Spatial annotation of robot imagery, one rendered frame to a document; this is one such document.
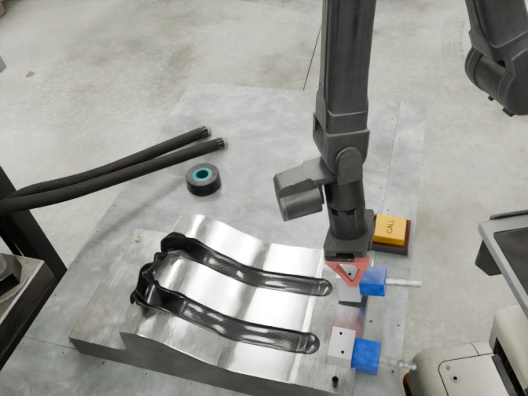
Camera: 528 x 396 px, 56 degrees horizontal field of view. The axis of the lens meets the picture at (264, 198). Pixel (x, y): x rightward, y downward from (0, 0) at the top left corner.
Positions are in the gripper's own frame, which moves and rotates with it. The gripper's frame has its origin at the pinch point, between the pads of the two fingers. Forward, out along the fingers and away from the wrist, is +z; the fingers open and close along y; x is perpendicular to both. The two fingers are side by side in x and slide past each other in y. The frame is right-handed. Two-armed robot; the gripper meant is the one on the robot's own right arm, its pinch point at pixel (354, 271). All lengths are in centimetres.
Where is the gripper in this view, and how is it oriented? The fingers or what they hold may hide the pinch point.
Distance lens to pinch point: 84.0
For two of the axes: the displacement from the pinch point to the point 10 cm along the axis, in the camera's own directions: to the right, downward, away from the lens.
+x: 9.4, 0.1, -3.5
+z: 2.0, 8.1, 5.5
